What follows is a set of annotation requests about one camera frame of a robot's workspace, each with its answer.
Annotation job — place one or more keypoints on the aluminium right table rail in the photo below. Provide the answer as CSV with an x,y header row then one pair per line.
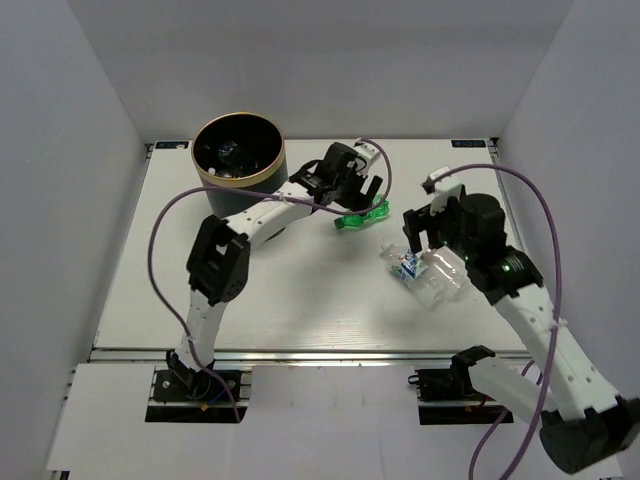
x,y
558,274

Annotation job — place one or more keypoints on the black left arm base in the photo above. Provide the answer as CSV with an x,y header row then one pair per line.
x,y
171,402

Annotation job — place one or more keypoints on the dark bin with gold rim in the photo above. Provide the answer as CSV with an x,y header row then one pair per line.
x,y
262,138

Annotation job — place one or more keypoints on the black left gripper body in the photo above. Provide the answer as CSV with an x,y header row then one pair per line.
x,y
348,190

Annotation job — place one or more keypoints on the clear bottle green-blue label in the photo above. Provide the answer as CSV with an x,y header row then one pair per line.
x,y
414,274

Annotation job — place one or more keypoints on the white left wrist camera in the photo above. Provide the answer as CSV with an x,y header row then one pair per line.
x,y
366,156

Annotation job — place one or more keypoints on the aluminium front table rail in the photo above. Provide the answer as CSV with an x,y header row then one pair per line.
x,y
320,357

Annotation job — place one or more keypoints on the blue logo sticker right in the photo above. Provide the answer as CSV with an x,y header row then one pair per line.
x,y
468,143

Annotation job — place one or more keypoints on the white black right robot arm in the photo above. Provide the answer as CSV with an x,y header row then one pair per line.
x,y
583,419

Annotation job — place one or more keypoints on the crushed Aquarius bottle blue label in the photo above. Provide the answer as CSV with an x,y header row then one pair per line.
x,y
226,172

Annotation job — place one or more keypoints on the blue logo sticker left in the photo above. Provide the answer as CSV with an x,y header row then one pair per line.
x,y
172,145

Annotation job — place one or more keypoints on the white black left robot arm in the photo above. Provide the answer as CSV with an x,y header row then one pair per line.
x,y
218,264

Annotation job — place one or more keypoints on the green Sprite bottle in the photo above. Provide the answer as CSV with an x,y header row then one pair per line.
x,y
359,222

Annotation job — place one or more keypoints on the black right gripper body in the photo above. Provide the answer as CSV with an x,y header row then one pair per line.
x,y
442,228

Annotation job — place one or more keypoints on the aluminium table rail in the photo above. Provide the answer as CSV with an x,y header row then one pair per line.
x,y
320,357
558,274

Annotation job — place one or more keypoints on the wide clear plastic bottle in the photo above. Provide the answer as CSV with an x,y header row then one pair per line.
x,y
446,274

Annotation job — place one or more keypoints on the blue logo sticker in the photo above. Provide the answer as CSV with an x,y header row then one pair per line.
x,y
468,143
172,145

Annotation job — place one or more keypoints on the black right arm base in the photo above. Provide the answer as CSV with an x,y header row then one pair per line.
x,y
442,401

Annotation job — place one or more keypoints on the clear bottle dark blue label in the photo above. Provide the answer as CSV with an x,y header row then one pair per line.
x,y
232,156

